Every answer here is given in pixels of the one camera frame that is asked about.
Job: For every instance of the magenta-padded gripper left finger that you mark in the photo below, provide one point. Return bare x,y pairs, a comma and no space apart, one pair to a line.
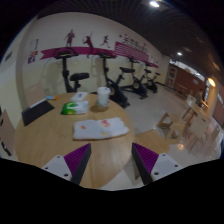
53,166

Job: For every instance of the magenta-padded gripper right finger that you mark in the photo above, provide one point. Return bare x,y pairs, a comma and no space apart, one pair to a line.
166,166

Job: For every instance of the white printed towel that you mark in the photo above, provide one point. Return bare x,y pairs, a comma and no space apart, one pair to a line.
100,128

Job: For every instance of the wooden chairs and tables group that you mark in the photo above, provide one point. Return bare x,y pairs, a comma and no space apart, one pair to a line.
171,125

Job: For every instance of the black tablet with keyboard cover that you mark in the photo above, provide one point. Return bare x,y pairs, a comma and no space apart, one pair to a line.
36,111

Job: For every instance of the green wet wipes pack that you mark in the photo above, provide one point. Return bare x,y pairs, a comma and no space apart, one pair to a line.
75,108

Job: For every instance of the small orange and blue object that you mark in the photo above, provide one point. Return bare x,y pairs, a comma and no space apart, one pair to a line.
51,98

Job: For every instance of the brown tape roll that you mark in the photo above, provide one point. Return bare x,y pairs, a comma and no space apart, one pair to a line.
97,109

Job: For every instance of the light wooden chair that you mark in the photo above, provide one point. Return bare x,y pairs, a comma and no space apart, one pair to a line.
35,95

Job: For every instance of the flat white box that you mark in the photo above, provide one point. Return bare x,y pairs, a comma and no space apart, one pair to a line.
79,96

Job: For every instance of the white lidded cup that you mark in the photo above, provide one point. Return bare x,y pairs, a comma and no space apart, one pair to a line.
103,96

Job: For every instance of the round ceiling light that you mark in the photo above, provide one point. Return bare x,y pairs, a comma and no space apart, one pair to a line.
154,4
179,53

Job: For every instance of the wall poster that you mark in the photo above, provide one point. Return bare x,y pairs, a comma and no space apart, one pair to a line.
33,51

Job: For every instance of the grey wall sign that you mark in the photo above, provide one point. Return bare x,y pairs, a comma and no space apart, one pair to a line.
8,56

